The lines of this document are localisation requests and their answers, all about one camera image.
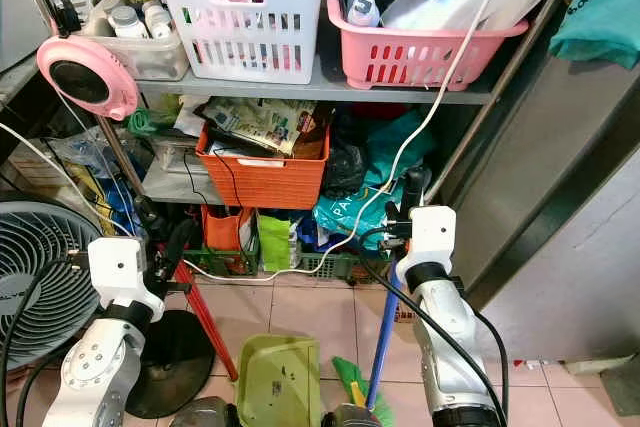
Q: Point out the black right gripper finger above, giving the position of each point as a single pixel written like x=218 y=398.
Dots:
x=415 y=189
x=394 y=215

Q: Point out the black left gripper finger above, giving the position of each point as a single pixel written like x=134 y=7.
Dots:
x=147 y=219
x=181 y=242

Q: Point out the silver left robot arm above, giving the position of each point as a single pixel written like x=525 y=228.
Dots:
x=98 y=372

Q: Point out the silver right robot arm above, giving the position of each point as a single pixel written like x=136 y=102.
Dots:
x=450 y=347

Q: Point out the grey floor fan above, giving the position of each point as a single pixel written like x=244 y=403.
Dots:
x=40 y=287

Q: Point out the small orange container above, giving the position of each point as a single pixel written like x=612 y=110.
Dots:
x=220 y=227

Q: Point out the teal plastic bag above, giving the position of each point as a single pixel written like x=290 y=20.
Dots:
x=390 y=152

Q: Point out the black plastic bag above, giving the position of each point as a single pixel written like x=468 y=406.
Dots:
x=345 y=167

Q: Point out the green plastic crate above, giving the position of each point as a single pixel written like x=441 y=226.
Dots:
x=325 y=265

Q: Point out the black round stand base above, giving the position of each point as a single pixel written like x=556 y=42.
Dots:
x=172 y=362

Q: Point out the green plastic bag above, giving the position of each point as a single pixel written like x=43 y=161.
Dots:
x=273 y=242

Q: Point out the orange plastic basket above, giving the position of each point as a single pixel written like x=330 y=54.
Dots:
x=265 y=182

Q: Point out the pink plastic basket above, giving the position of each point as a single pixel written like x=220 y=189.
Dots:
x=420 y=55

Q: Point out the grey metal shelf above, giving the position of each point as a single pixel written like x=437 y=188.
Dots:
x=320 y=92

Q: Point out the printed paper package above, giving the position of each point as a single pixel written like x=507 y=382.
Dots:
x=260 y=124

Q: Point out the grey robot left leg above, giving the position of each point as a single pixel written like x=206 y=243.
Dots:
x=210 y=414

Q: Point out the grey robot leg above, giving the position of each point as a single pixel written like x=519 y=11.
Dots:
x=210 y=414
x=350 y=416

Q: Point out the grey metal cabinet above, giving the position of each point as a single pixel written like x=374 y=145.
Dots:
x=560 y=207

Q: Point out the pink round clip fan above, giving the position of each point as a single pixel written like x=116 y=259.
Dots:
x=85 y=79

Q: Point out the clear plastic container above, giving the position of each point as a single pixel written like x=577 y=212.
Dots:
x=160 y=59

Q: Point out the grey robot right leg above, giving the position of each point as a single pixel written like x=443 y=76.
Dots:
x=350 y=416

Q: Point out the white bottle with pink label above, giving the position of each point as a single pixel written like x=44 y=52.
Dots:
x=363 y=11

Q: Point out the white-capped pill bottle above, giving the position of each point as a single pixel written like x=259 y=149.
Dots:
x=157 y=19
x=125 y=22

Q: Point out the white plastic basket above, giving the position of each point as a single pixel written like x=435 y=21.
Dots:
x=245 y=32

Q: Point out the teal cloth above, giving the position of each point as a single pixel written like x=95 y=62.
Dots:
x=600 y=17

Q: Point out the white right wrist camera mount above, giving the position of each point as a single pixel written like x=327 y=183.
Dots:
x=430 y=239

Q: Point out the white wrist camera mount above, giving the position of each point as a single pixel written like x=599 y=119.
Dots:
x=118 y=272
x=430 y=239

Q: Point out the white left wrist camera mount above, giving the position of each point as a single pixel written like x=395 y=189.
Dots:
x=118 y=272

